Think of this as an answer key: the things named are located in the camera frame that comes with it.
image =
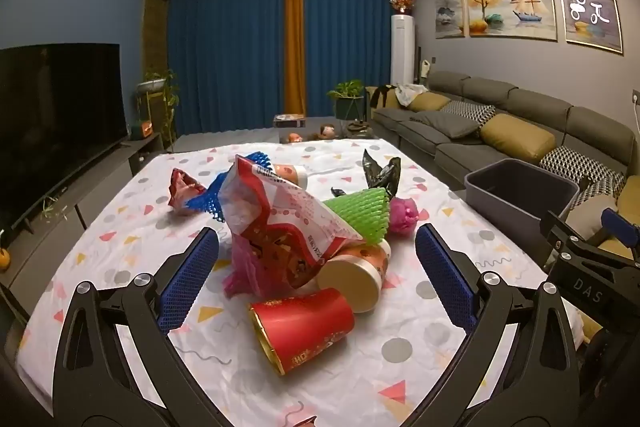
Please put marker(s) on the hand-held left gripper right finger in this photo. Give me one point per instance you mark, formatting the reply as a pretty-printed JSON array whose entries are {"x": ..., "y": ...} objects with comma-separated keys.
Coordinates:
[{"x": 445, "y": 277}]

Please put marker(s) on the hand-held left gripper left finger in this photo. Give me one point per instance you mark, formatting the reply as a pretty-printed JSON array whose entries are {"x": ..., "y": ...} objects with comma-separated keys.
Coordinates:
[{"x": 187, "y": 277}]

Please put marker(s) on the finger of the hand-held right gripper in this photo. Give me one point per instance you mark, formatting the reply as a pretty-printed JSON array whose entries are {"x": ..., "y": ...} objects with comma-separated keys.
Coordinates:
[
  {"x": 570, "y": 237},
  {"x": 622, "y": 232}
]

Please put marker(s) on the magenta plastic wrapper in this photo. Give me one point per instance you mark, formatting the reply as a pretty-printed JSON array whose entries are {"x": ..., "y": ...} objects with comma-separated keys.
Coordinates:
[{"x": 240, "y": 277}]

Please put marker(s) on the grey plastic bin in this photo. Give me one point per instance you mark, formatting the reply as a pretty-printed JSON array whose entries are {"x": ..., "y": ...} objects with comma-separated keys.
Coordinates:
[{"x": 520, "y": 197}]

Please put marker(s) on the blue foam net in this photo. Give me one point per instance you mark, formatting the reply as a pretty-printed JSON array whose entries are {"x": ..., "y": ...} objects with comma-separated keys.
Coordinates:
[{"x": 205, "y": 202}]

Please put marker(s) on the red snack wrapper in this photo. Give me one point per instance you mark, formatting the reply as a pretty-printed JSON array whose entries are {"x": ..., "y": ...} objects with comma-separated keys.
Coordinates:
[{"x": 182, "y": 187}]

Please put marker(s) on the green foam net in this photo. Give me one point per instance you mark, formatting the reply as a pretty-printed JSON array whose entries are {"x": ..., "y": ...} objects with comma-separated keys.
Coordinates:
[{"x": 365, "y": 212}]

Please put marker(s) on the red and white snack bag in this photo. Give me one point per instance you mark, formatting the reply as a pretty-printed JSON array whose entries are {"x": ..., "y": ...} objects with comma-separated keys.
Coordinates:
[{"x": 280, "y": 217}]

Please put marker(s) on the black plastic bag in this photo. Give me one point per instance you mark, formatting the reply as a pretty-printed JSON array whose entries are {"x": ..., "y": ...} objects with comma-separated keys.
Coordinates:
[{"x": 382, "y": 174}]

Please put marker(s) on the plump grey cushion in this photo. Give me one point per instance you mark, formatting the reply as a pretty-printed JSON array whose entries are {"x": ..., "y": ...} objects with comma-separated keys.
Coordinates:
[{"x": 585, "y": 217}]

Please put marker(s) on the patterned white tablecloth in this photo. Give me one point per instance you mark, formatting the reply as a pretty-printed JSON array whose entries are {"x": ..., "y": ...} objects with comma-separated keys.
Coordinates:
[{"x": 150, "y": 267}]

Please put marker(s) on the houndstooth cushion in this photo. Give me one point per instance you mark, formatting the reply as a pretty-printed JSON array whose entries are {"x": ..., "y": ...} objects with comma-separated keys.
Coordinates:
[
  {"x": 580, "y": 162},
  {"x": 600, "y": 189},
  {"x": 470, "y": 111}
]

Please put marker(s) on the grey television cabinet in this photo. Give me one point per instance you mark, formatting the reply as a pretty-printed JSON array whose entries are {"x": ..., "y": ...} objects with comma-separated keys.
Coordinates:
[{"x": 105, "y": 202}]

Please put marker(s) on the large yellow cushion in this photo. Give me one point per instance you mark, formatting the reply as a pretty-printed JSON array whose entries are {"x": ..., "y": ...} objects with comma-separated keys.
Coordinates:
[{"x": 517, "y": 137}]

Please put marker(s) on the grey and yellow sofa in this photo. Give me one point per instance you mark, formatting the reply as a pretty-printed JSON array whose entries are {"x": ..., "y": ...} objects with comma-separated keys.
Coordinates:
[{"x": 450, "y": 152}]

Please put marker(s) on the flat grey cushion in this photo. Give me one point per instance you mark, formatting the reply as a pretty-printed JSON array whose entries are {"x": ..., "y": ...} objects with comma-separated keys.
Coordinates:
[{"x": 447, "y": 124}]

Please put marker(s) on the small orange speaker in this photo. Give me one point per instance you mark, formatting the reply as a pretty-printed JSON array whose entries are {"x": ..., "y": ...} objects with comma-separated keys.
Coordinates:
[{"x": 141, "y": 129}]

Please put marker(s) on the small yellow cushion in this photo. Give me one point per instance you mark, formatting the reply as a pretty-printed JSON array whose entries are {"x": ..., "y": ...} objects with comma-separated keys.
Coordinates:
[{"x": 430, "y": 103}]

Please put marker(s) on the small orange figurine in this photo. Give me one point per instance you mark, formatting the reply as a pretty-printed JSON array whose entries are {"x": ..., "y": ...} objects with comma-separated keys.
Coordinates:
[{"x": 294, "y": 137}]

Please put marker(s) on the orange round ornament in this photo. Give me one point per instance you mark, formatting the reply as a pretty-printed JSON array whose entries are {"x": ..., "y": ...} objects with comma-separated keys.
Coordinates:
[{"x": 4, "y": 259}]

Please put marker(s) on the small brown figurine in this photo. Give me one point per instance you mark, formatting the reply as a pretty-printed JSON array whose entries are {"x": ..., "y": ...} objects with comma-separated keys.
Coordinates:
[{"x": 327, "y": 132}]

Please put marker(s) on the flat printed box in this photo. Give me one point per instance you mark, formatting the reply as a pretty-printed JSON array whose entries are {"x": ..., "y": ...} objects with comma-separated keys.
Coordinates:
[{"x": 290, "y": 120}]

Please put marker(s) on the white clothes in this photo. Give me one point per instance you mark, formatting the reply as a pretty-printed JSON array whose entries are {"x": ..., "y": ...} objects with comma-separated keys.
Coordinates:
[{"x": 411, "y": 93}]

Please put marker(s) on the black garment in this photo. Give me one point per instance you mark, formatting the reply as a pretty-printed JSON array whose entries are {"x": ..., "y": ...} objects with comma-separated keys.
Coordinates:
[{"x": 382, "y": 97}]

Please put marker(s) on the potted trailing plant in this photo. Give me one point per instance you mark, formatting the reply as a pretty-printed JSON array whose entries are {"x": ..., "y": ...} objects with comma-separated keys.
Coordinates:
[{"x": 155, "y": 84}]

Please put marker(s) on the potted plant in dark pot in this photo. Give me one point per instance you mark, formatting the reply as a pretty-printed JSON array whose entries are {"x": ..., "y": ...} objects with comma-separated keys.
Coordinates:
[{"x": 350, "y": 99}]

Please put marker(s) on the black television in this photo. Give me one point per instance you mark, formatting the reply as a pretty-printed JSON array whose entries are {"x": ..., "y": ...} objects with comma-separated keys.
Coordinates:
[{"x": 55, "y": 122}]

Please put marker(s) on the small white bag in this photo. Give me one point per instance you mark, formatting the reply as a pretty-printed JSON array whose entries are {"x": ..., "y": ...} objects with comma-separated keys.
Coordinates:
[{"x": 425, "y": 69}]

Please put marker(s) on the wooden slatted panel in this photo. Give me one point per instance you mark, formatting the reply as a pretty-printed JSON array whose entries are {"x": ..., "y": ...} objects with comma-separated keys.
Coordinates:
[{"x": 156, "y": 57}]

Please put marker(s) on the blue curtain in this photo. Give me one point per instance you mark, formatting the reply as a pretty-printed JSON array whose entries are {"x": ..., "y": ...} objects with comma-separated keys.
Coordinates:
[
  {"x": 225, "y": 52},
  {"x": 350, "y": 37}
]

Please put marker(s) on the white standing air conditioner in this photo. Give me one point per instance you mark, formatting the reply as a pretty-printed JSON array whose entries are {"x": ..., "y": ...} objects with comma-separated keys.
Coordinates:
[{"x": 402, "y": 52}]

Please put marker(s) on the purple sky painting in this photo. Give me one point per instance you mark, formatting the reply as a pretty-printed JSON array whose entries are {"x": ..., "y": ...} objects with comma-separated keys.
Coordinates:
[{"x": 590, "y": 2}]

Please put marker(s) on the sailboat and tree painting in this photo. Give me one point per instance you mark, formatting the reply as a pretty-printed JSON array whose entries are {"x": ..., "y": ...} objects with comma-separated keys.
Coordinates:
[{"x": 510, "y": 2}]

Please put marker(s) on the small grey landscape painting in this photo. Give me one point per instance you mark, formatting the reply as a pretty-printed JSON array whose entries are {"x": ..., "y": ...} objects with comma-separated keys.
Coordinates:
[{"x": 450, "y": 9}]

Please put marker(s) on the orange curtain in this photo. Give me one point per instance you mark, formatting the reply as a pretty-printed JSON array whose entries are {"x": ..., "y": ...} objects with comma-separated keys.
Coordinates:
[{"x": 295, "y": 37}]

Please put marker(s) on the artificial flower decoration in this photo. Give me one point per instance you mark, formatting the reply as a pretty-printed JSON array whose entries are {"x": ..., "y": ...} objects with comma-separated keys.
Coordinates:
[{"x": 402, "y": 1}]

